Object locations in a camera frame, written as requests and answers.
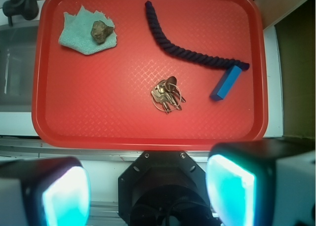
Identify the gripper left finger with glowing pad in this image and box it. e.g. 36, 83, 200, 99
0, 157, 91, 226

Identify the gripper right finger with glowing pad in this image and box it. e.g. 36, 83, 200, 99
205, 139, 316, 226

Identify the brown rock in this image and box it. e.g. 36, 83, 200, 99
90, 20, 114, 44

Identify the blue rectangular block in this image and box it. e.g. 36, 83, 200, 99
210, 66, 242, 101

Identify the bunch of metal keys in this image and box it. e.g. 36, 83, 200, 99
151, 76, 186, 114

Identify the red plastic tray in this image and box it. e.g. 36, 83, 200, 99
32, 0, 268, 151

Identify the grey metal sink basin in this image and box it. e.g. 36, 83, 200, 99
0, 22, 39, 112

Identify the light green cloth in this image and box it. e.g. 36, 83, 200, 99
58, 6, 117, 55

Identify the black clamp knob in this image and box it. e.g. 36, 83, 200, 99
2, 0, 39, 27

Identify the black octagonal mount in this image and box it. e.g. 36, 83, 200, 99
118, 151, 221, 226

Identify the dark navy twisted rope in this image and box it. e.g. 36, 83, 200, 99
144, 0, 250, 71

